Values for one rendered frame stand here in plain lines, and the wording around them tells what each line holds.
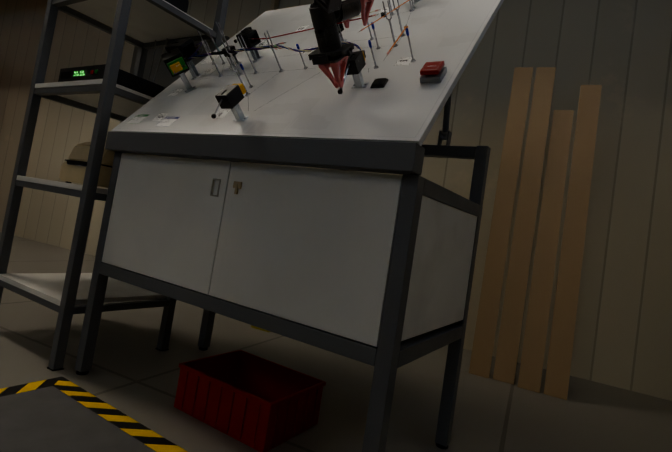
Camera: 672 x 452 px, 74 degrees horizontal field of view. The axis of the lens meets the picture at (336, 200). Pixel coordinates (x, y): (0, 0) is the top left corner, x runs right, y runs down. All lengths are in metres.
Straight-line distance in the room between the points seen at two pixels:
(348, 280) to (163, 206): 0.72
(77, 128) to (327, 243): 4.57
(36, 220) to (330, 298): 4.90
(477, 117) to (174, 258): 2.32
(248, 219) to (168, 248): 0.34
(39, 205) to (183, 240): 4.37
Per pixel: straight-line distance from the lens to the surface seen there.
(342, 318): 1.10
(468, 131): 3.22
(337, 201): 1.11
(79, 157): 2.05
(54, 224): 5.52
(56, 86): 2.20
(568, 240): 2.64
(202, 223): 1.41
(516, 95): 2.89
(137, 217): 1.66
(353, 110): 1.20
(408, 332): 1.12
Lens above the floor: 0.66
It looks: 3 degrees up
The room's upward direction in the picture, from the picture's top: 9 degrees clockwise
